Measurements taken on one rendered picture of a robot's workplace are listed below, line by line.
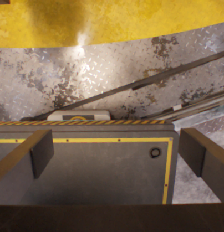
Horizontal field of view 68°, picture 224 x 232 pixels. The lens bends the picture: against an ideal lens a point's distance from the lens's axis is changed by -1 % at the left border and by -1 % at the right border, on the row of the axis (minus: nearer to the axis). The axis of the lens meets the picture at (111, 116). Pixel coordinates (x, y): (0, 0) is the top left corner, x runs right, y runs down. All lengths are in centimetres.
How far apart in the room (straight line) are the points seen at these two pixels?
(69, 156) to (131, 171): 21
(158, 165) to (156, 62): 47
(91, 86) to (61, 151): 37
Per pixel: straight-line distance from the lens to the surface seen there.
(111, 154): 55
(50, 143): 16
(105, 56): 81
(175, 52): 86
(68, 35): 84
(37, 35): 88
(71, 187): 63
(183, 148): 17
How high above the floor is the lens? 80
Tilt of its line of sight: 74 degrees down
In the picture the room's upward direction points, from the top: 179 degrees clockwise
